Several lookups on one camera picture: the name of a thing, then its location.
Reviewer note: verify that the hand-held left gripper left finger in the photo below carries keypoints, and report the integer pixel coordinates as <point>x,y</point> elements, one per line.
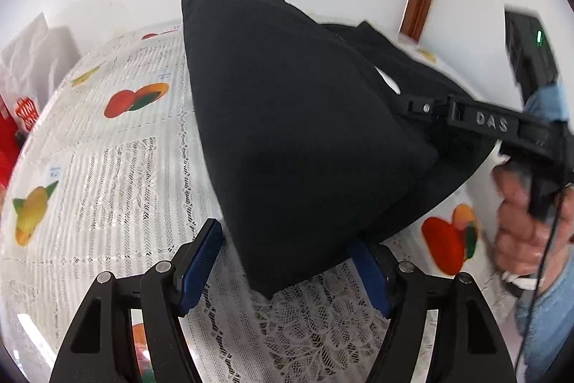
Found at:
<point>202,262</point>

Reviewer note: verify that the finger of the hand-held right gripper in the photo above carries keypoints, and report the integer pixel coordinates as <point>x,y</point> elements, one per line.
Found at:
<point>484,120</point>

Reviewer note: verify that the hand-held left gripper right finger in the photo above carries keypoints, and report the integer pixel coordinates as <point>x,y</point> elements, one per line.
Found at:
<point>372,275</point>

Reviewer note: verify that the black jacket with white stripes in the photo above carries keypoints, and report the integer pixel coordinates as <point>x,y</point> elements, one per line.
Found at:
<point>291,131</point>

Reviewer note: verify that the person's right forearm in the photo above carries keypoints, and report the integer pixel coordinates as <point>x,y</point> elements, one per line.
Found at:
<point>551,320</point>

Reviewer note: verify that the person's right hand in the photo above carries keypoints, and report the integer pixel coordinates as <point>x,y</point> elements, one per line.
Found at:
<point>515,230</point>

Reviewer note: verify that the light blue denim cloth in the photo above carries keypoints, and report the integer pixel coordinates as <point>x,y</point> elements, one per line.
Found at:
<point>547,102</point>

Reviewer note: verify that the fruit-printed lace tablecloth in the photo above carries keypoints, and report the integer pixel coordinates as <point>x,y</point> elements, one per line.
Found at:
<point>112,194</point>

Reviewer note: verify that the red paper bag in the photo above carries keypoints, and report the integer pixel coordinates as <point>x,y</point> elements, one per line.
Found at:
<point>11,140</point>

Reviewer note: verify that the white plastic bag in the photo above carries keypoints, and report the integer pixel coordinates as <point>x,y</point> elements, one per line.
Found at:
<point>33,55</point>

